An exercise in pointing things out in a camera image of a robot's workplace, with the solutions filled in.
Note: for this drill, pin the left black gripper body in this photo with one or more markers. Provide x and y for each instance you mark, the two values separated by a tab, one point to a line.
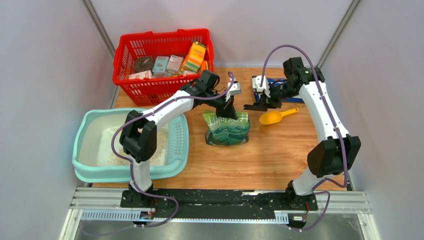
219	103

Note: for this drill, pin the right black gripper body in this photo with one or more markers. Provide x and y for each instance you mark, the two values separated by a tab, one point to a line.
276	93

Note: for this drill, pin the yellow plastic scoop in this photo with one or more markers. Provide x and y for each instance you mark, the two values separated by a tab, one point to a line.
274	117

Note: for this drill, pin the green litter bag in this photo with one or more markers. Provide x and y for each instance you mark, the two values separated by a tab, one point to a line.
227	131

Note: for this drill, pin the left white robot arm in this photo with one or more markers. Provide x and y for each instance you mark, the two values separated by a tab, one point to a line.
138	135

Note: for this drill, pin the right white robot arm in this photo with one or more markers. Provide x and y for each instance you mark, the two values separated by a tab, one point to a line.
337	148

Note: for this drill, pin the pink grey small box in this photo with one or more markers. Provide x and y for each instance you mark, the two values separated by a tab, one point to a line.
174	64

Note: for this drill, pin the teal small box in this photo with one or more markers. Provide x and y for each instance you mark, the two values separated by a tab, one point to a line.
160	64

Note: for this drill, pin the beige cat litter pile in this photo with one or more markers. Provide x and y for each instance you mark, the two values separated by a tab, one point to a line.
159	157

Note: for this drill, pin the brown round box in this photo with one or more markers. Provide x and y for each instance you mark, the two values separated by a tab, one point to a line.
144	63

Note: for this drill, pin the teal plastic litter box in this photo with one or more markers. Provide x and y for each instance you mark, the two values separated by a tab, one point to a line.
92	148

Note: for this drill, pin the blue white snack bag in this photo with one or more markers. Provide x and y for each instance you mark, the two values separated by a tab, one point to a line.
280	81

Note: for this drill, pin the orange green sponge pack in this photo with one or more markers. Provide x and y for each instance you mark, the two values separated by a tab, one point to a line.
194	59

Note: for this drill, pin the white pink sponge pack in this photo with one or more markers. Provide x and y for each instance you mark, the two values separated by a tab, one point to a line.
141	75

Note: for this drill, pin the red plastic shopping basket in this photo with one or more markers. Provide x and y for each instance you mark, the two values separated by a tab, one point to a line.
153	91

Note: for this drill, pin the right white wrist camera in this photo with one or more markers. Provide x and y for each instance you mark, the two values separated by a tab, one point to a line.
260	86

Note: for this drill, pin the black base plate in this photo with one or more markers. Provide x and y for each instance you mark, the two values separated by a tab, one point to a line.
217	203

